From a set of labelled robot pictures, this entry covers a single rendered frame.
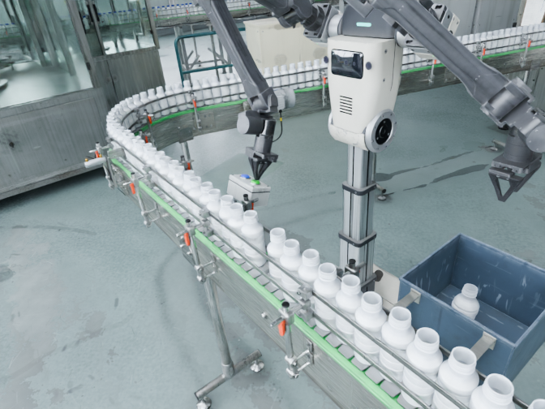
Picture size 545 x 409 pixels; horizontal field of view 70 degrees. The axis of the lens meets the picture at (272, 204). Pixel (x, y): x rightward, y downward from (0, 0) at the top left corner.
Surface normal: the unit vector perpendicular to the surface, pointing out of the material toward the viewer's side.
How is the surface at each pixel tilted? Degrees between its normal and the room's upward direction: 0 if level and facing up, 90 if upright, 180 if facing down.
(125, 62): 90
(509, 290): 90
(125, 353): 0
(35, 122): 90
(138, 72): 90
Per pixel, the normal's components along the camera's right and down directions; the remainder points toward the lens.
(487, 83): -0.11, 0.58
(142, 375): -0.08, -0.85
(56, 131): 0.62, 0.37
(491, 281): -0.79, 0.37
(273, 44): 0.34, 0.47
